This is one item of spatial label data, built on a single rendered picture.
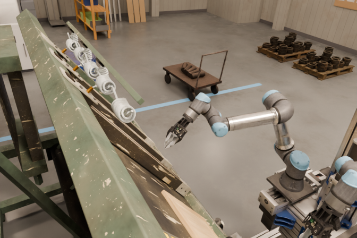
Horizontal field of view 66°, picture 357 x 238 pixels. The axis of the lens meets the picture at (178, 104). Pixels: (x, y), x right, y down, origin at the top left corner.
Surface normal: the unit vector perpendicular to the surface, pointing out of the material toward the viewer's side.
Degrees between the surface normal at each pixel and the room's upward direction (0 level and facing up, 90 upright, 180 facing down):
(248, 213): 0
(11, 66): 90
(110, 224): 36
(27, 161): 0
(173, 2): 90
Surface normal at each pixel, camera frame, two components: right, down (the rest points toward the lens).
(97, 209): -0.47, -0.57
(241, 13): 0.46, 0.47
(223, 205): 0.05, -0.87
